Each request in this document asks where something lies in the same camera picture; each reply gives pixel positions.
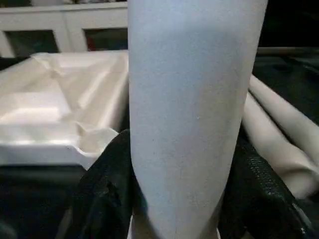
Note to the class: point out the white table top frame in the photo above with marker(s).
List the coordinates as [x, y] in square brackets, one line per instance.
[55, 104]

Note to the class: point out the white plastic table leg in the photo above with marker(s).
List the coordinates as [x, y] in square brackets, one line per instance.
[289, 112]
[194, 109]
[274, 144]

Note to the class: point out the black work mat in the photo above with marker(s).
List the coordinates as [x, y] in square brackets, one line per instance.
[30, 199]

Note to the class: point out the white glass-door cabinet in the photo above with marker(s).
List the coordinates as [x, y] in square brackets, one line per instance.
[65, 22]

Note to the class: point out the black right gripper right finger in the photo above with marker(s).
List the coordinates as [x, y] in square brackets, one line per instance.
[264, 194]

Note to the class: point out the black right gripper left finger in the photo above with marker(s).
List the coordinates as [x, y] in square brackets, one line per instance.
[102, 194]

